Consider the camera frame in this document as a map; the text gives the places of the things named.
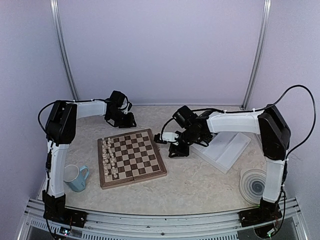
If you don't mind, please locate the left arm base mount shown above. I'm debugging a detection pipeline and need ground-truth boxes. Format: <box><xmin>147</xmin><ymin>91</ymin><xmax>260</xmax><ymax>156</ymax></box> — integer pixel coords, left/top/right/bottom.
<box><xmin>43</xmin><ymin>208</ymin><xmax>88</xmax><ymax>228</ymax></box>

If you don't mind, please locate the white chess pieces row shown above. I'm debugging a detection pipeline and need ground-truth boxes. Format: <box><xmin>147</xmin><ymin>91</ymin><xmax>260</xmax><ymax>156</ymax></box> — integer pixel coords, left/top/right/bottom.
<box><xmin>101</xmin><ymin>137</ymin><xmax>118</xmax><ymax>182</ymax></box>

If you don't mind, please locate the grey spiral coaster plate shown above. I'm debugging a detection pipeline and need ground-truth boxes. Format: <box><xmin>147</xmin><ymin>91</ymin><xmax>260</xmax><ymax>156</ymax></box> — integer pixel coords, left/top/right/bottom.
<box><xmin>239</xmin><ymin>168</ymin><xmax>267</xmax><ymax>205</ymax></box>

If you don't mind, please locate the aluminium front rail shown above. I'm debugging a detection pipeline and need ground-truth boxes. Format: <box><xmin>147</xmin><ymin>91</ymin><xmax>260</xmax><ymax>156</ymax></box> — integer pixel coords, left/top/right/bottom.
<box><xmin>14</xmin><ymin>198</ymin><xmax>311</xmax><ymax>240</ymax></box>

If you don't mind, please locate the wooden chess board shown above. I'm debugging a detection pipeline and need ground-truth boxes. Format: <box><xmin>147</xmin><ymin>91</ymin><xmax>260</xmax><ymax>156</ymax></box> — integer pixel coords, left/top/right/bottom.
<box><xmin>97</xmin><ymin>128</ymin><xmax>167</xmax><ymax>190</ymax></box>

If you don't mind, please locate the aluminium corner post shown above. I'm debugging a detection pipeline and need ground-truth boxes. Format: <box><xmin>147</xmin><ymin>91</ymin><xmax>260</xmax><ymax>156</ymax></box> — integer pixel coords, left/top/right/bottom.
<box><xmin>50</xmin><ymin>0</ymin><xmax>79</xmax><ymax>101</ymax></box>
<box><xmin>241</xmin><ymin>0</ymin><xmax>272</xmax><ymax>109</ymax></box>

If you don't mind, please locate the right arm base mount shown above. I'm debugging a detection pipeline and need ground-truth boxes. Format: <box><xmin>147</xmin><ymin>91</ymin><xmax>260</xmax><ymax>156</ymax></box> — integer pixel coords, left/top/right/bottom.
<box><xmin>238</xmin><ymin>204</ymin><xmax>283</xmax><ymax>227</ymax></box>

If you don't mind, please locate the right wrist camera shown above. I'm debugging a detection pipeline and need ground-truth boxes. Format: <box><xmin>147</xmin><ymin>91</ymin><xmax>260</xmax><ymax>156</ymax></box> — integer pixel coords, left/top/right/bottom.
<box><xmin>153</xmin><ymin>132</ymin><xmax>179</xmax><ymax>145</ymax></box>

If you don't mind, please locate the left aluminium corner post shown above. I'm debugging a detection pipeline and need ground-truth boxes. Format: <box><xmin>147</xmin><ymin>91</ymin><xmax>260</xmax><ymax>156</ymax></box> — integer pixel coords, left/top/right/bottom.
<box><xmin>50</xmin><ymin>0</ymin><xmax>79</xmax><ymax>101</ymax></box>

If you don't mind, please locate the light blue mug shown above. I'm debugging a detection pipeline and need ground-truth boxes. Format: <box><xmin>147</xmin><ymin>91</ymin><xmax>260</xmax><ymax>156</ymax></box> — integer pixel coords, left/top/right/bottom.
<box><xmin>63</xmin><ymin>164</ymin><xmax>90</xmax><ymax>193</ymax></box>

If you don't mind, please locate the white plastic tray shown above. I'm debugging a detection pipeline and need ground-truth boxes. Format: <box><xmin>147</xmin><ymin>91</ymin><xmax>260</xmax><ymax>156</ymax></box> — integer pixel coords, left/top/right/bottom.
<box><xmin>190</xmin><ymin>132</ymin><xmax>251</xmax><ymax>174</ymax></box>

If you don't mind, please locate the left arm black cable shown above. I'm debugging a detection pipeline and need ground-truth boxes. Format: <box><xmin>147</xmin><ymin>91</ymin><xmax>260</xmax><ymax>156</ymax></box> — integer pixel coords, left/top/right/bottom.
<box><xmin>37</xmin><ymin>99</ymin><xmax>96</xmax><ymax>141</ymax></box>

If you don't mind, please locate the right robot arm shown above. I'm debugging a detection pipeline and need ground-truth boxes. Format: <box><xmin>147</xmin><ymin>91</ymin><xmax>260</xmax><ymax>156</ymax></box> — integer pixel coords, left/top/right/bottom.
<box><xmin>160</xmin><ymin>104</ymin><xmax>291</xmax><ymax>222</ymax></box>

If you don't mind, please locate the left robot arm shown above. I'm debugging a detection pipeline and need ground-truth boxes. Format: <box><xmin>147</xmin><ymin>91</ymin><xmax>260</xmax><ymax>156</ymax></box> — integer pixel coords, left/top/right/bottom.
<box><xmin>40</xmin><ymin>90</ymin><xmax>137</xmax><ymax>223</ymax></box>

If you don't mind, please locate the right aluminium corner post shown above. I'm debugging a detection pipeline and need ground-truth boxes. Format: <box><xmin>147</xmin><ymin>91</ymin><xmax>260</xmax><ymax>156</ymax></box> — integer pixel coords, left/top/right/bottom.
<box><xmin>241</xmin><ymin>0</ymin><xmax>272</xmax><ymax>109</ymax></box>

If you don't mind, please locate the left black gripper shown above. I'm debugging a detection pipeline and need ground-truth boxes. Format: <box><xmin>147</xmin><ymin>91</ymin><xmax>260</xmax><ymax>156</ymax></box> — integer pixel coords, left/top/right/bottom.
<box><xmin>107</xmin><ymin>109</ymin><xmax>137</xmax><ymax>128</ymax></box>

